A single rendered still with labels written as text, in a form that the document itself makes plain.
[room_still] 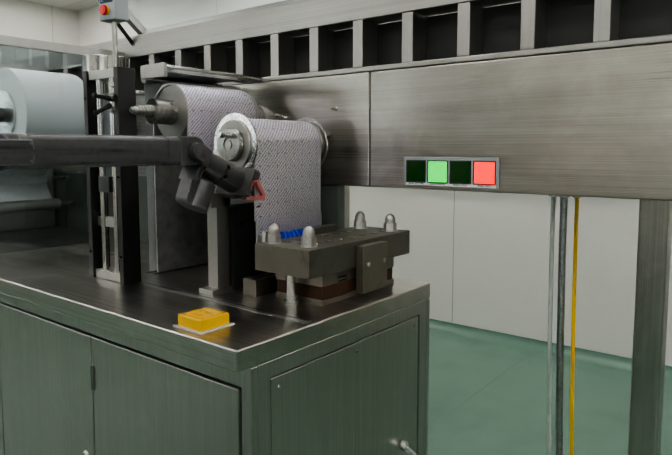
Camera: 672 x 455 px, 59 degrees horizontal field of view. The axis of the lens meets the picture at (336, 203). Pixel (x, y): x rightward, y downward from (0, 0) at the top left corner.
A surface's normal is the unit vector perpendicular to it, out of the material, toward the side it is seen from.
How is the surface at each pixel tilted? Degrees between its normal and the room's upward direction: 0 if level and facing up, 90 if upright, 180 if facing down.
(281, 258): 90
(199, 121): 92
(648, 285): 90
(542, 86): 90
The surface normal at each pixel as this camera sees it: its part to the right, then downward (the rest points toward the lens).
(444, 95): -0.62, 0.07
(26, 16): 0.79, 0.06
